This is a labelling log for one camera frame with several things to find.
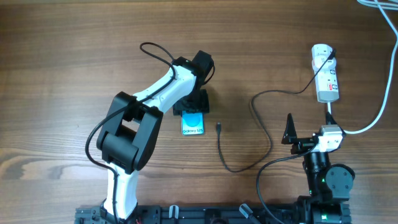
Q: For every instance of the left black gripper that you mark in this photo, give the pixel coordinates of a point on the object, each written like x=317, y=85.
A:
x=203, y=106

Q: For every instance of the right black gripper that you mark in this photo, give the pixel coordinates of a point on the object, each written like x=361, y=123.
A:
x=290, y=137

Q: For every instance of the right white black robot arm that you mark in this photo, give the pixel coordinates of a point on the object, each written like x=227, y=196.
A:
x=329, y=185

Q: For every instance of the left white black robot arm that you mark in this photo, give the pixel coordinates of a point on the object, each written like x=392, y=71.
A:
x=128, y=136

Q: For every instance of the white power strip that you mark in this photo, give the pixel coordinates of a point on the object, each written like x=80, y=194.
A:
x=324, y=65

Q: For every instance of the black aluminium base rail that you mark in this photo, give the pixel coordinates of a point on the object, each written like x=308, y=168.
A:
x=286, y=213

